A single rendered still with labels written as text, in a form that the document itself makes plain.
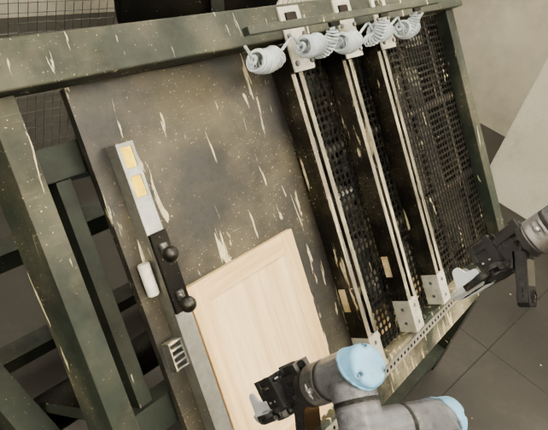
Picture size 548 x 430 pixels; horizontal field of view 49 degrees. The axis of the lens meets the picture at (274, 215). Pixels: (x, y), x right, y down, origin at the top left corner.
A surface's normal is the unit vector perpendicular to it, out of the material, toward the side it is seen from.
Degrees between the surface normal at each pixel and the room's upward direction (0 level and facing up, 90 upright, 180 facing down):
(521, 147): 90
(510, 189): 90
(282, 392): 28
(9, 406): 0
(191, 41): 50
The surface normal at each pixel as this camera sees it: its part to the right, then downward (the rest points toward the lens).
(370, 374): 0.54, -0.43
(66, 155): 0.73, -0.10
